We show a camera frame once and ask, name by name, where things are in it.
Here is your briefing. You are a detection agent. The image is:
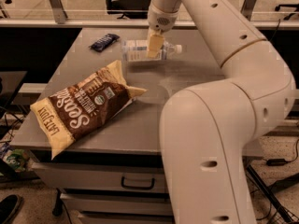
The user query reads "black office chair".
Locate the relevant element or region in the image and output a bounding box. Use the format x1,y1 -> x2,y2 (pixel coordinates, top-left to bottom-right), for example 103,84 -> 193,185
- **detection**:
106,0 -> 150,20

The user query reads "black shoe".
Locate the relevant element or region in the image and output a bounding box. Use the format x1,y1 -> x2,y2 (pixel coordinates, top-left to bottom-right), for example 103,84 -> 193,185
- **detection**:
0,194 -> 22,224

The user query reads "green snack package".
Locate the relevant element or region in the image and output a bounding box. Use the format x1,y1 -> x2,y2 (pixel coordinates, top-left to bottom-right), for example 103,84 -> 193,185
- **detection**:
0,143 -> 29,172

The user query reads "grey drawer cabinet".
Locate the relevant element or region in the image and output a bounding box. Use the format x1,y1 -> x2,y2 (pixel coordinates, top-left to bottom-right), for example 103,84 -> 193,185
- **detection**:
10,27 -> 264,224

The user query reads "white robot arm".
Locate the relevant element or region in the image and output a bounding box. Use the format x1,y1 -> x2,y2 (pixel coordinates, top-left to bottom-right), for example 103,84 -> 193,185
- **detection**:
148,0 -> 296,224

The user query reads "black wire basket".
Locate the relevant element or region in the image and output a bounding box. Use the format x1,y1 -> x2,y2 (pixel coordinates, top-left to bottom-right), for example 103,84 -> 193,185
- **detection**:
266,210 -> 299,224

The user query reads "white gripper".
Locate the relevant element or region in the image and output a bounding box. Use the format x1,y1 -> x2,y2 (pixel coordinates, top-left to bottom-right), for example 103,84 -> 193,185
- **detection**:
147,4 -> 178,58

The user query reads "brown yellow chip bag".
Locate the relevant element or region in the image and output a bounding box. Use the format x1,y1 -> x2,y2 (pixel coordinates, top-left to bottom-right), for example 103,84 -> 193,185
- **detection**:
30,60 -> 146,157

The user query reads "dark side table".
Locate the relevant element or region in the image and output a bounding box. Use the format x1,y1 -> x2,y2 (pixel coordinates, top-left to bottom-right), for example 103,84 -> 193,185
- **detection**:
0,71 -> 27,118

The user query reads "clear blue-label plastic bottle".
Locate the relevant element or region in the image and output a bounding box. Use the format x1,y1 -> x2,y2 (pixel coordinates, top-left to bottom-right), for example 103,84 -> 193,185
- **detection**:
121,40 -> 182,62

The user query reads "black power adapter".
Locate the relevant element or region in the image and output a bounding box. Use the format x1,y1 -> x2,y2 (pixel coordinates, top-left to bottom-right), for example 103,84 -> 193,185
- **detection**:
266,159 -> 289,166

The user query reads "black drawer handle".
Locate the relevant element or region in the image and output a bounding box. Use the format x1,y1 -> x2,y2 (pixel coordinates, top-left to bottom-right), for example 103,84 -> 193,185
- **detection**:
121,176 -> 155,190

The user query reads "metal window railing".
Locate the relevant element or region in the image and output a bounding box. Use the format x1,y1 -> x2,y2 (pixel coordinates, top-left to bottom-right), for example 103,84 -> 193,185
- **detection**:
1,0 -> 299,23

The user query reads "dark blue rxbar wrapper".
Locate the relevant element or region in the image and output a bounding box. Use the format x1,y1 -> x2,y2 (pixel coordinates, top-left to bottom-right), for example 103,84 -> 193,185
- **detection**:
90,34 -> 120,52

